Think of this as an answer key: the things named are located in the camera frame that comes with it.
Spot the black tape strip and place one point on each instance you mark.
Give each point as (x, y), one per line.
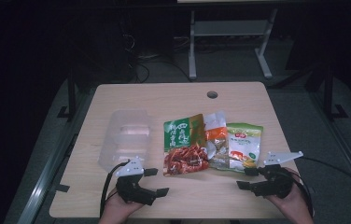
(62, 188)

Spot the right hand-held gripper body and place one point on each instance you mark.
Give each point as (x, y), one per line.
(274, 183)

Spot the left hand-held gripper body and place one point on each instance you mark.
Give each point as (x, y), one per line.
(131, 186)

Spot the green snack packet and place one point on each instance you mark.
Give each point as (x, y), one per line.
(179, 137)

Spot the person's right hand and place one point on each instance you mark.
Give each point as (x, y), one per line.
(295, 208)

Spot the black metal stand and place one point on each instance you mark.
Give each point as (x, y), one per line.
(329, 93)
(71, 99)

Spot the person's left hand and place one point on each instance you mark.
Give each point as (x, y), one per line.
(116, 211)

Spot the white metal stand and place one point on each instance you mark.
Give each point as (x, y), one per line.
(192, 46)

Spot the silver metal rail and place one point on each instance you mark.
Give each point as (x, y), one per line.
(44, 183)
(344, 149)

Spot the orange and white snack packet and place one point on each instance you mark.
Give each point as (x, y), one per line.
(215, 133)

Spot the clear plastic divided container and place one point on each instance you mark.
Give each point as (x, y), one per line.
(123, 146)

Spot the light green and white packet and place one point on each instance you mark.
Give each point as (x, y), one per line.
(245, 143)

